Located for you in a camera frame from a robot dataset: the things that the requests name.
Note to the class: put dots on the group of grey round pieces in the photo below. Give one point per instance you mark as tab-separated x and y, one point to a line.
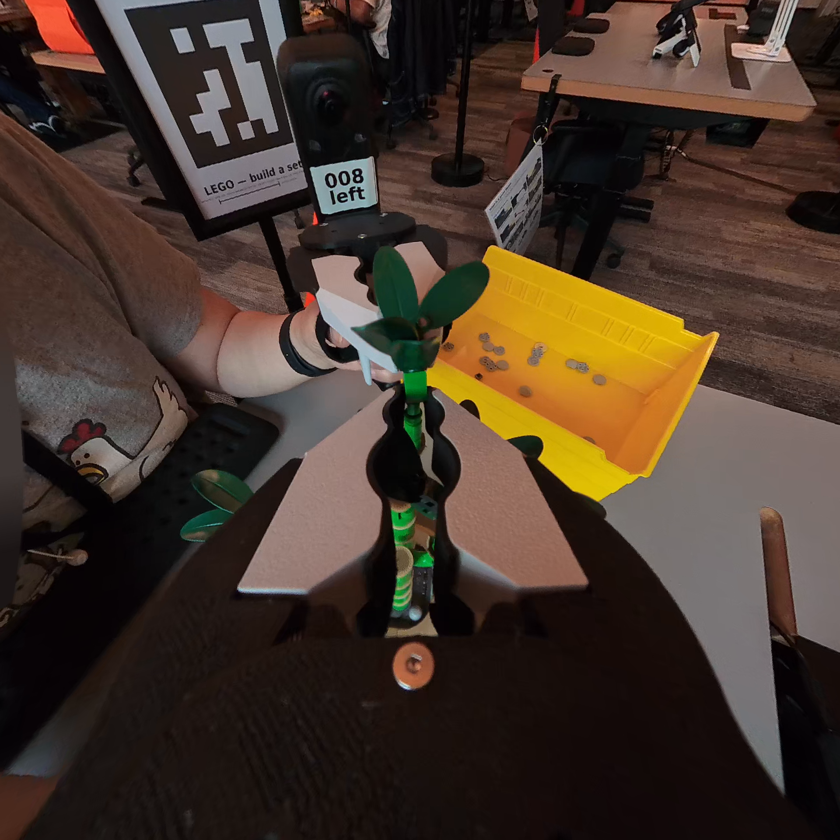
489	362

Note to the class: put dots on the white hanging card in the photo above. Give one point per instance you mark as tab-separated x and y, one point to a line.
518	203

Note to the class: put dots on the person's left hand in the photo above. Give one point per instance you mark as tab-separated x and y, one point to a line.
308	341

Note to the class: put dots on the orange safety vest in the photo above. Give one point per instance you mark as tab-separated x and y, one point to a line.
56	26

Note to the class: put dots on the person's right forearm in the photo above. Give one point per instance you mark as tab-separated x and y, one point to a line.
26	810

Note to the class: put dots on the grey office desk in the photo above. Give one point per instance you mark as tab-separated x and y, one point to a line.
630	72

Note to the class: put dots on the person's printed shirt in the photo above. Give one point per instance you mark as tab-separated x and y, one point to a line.
85	295

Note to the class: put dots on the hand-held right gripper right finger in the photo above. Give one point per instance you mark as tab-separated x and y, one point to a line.
512	525

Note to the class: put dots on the white desktop stand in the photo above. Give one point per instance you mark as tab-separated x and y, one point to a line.
768	46

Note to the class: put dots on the wooden poster board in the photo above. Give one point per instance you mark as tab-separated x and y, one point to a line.
778	571

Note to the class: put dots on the black framed marker sign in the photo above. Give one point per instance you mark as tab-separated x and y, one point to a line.
157	131

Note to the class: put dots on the green lego bamboo plant model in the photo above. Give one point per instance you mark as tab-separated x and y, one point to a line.
410	544

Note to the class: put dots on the yellow plastic parts bin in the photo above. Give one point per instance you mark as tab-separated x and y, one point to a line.
656	420

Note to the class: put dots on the black perforated pad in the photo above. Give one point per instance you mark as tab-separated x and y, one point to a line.
184	472

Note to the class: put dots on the black wristband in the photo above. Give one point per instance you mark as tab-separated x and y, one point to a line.
289	348

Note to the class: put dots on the black office chair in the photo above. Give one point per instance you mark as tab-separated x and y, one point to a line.
590	164

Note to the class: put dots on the black stanchion pole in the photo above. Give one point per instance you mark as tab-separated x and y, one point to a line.
459	167

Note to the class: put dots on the green lego leaf sprig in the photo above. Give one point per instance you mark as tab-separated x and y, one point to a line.
394	289

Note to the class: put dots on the black stanchion base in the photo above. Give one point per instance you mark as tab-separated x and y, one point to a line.
817	211

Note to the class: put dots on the black and white device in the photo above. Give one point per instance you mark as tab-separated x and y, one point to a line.
676	36

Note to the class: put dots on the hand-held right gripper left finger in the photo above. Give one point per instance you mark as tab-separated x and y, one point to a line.
315	525

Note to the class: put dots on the person's left forearm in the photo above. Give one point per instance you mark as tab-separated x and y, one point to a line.
236	354

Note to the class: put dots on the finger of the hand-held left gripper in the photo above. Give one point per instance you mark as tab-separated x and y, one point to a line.
424	258
338	295

